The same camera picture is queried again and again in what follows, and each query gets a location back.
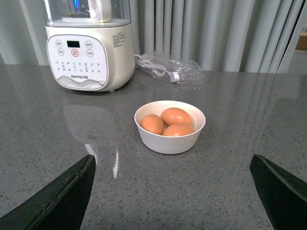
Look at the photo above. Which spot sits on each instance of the brown egg bowl front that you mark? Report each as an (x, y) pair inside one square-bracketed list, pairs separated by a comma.
[(177, 130)]

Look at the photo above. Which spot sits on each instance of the clear plastic bag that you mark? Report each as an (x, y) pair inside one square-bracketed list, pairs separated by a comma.
[(162, 67)]

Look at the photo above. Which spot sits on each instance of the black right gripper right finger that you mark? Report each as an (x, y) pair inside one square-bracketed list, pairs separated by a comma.
[(283, 195)]

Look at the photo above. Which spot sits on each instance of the brown egg bowl back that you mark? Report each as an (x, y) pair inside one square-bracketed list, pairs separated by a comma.
[(175, 115)]

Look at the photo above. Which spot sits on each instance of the white Joyoung soymilk maker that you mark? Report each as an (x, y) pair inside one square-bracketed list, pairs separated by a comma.
[(90, 43)]

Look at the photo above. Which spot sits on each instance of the white bowl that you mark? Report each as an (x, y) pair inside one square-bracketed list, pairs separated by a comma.
[(169, 145)]

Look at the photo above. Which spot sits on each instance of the brown egg bowl left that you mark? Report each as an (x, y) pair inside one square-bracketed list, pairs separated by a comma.
[(153, 124)]

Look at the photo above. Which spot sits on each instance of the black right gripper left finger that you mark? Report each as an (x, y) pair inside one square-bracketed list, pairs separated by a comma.
[(60, 205)]

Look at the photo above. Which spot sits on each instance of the brown egg bowl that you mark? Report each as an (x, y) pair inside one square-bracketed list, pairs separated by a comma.
[(153, 124), (175, 115), (177, 130)]

